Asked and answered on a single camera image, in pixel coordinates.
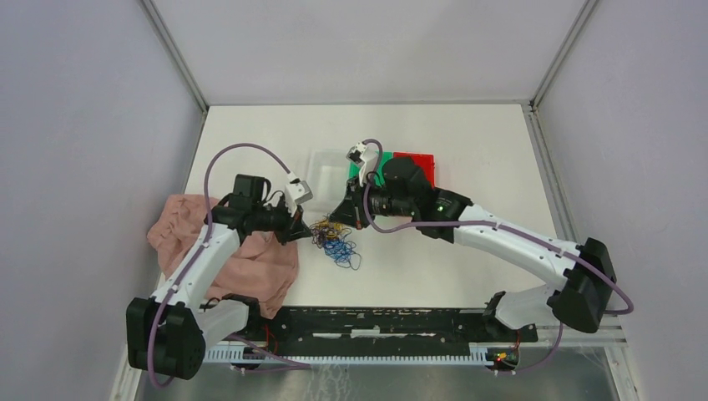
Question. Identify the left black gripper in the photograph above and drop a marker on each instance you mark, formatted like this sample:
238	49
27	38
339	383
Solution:
292	230

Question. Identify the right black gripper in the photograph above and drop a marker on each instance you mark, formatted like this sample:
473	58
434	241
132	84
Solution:
347	212

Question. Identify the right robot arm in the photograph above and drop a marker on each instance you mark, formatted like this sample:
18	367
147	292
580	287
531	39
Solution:
578	279

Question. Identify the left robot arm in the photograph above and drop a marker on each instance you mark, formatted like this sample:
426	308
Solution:
167	333

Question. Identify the green plastic bin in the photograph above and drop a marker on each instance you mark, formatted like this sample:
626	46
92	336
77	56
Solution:
354	169

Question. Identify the clear plastic bin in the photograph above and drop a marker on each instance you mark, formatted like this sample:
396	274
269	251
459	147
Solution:
327	173

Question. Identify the pink cloth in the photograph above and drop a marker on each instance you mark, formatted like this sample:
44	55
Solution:
261	268

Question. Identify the red plastic bin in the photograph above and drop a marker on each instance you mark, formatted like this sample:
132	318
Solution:
425	161

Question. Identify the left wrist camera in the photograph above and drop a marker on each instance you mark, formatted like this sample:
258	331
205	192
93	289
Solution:
297	192

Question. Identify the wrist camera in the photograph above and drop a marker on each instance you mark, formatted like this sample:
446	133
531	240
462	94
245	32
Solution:
297	192
366	159

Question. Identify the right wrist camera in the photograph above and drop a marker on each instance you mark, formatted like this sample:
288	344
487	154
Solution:
366	159

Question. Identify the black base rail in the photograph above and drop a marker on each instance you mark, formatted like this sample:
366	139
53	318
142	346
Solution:
380	332

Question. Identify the white cable duct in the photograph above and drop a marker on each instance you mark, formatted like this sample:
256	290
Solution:
230	352

